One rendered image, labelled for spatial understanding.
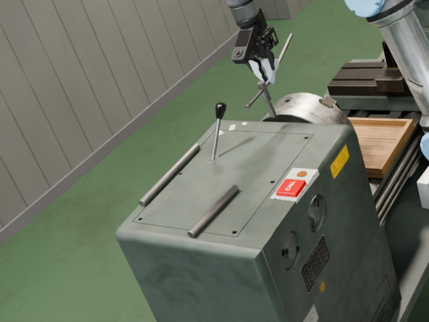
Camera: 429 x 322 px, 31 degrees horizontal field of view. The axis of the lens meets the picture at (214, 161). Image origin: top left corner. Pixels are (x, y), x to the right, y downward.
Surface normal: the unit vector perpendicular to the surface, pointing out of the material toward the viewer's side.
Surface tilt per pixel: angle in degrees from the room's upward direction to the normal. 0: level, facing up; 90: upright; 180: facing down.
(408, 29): 73
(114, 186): 0
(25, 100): 90
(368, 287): 90
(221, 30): 90
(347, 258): 90
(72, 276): 0
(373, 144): 0
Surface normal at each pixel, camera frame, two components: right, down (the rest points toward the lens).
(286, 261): 0.81, 0.06
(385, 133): -0.30, -0.81
